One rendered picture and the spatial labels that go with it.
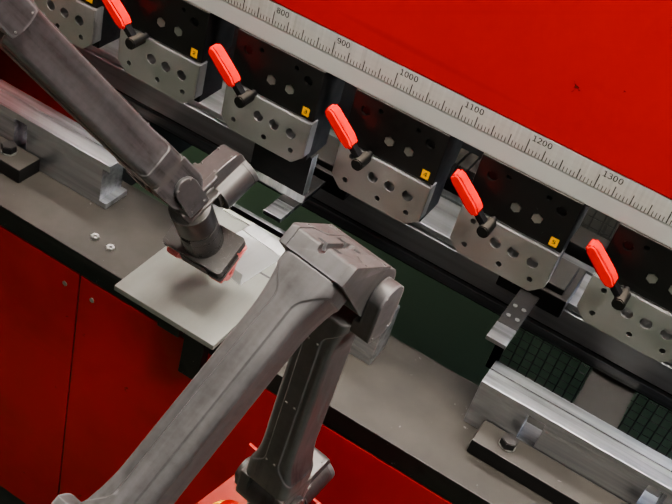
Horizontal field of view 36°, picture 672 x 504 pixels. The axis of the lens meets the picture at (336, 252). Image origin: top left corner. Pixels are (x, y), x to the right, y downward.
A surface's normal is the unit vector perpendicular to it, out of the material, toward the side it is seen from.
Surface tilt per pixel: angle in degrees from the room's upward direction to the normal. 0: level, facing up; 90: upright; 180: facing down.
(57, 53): 76
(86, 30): 90
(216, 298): 0
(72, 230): 0
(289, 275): 39
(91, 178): 90
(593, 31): 90
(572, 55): 90
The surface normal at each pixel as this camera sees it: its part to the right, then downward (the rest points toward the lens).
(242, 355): -0.18, -0.31
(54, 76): 0.65, 0.47
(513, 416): -0.49, 0.47
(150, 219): 0.22, -0.75
